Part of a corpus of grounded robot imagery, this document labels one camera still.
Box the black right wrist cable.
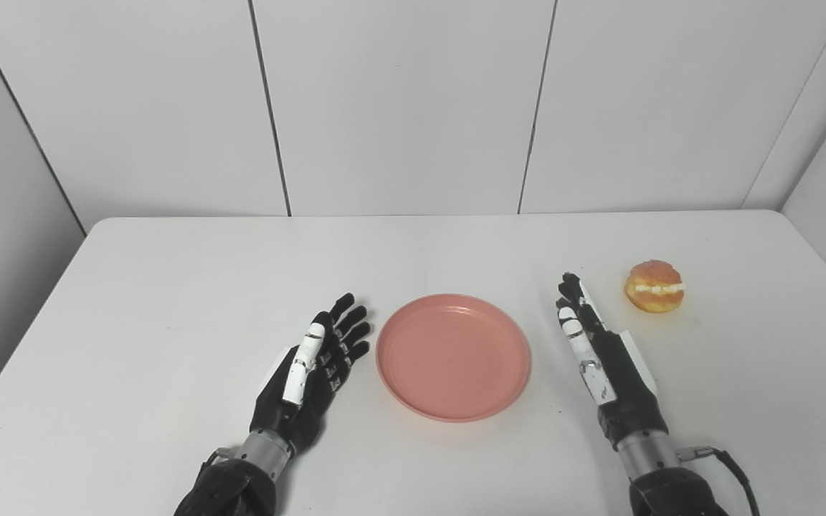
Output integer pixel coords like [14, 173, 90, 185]
[676, 445, 762, 516]

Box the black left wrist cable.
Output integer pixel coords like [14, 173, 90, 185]
[200, 447, 236, 477]

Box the pink round plate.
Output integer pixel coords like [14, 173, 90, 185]
[375, 292, 533, 424]

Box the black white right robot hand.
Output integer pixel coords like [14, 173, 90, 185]
[556, 272, 670, 454]

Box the cream puff pastry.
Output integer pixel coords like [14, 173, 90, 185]
[624, 259, 686, 315]

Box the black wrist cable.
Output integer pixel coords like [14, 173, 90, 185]
[200, 447, 236, 477]
[676, 445, 762, 516]

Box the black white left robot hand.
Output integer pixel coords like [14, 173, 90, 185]
[249, 292, 372, 457]

